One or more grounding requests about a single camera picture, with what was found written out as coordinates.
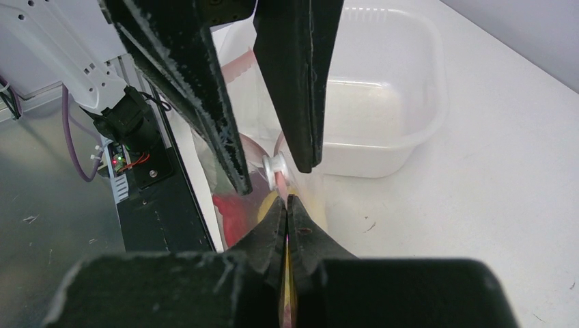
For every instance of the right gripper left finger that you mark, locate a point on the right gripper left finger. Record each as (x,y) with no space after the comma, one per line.
(257,296)

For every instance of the white plastic basket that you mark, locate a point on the white plastic basket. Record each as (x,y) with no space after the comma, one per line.
(386,92)

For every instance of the clear pink zip bag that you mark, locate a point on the clear pink zip bag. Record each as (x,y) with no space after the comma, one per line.
(271,176)

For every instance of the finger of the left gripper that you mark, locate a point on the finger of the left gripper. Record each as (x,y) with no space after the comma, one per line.
(171,43)
(294,47)

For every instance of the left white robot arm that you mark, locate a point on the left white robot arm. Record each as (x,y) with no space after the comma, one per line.
(116,108)

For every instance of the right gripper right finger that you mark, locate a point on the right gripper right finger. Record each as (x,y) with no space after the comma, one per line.
(309,246)

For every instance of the red chili pepper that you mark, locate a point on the red chili pepper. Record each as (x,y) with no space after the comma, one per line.
(234,217)

